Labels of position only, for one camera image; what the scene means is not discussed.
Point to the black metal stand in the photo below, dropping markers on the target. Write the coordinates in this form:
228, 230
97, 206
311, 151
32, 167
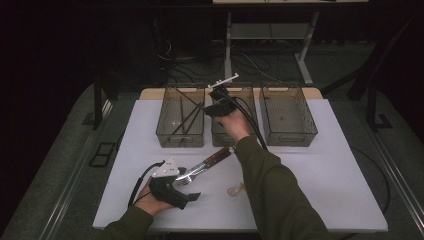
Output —
97, 106
371, 106

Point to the small wooden spoon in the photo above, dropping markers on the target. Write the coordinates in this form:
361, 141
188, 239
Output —
234, 191

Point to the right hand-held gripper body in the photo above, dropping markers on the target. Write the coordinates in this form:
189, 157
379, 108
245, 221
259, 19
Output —
228, 105

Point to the black chopstick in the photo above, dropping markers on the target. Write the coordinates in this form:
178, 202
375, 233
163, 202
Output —
181, 124
191, 125

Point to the person's left hand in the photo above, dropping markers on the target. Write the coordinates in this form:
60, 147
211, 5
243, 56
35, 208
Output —
150, 203

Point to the white metal desk frame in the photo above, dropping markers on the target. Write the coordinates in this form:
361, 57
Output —
228, 66

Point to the smoky transparent plastic bin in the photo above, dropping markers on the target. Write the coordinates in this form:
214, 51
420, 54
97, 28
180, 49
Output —
220, 136
170, 130
286, 116

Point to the person's right hand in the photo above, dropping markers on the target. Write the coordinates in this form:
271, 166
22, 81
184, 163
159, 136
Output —
236, 126

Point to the aluminium floor rail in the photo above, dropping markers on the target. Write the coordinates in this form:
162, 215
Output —
400, 186
71, 186

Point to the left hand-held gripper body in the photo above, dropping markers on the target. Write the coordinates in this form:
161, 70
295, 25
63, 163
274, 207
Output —
166, 190

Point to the black rectangular floor frame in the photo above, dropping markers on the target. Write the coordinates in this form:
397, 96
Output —
103, 154

